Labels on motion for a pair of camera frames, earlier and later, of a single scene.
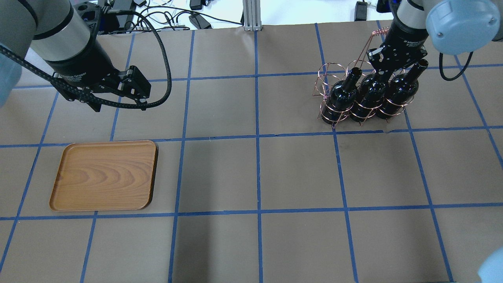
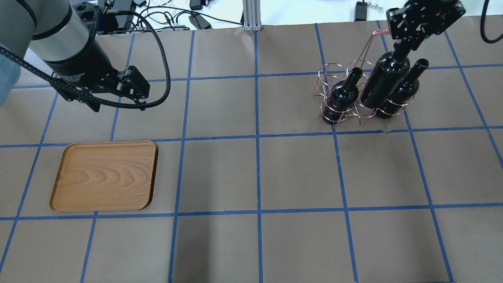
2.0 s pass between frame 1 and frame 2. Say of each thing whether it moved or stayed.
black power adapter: stayed
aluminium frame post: stayed
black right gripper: moved
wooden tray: stayed
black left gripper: stayed
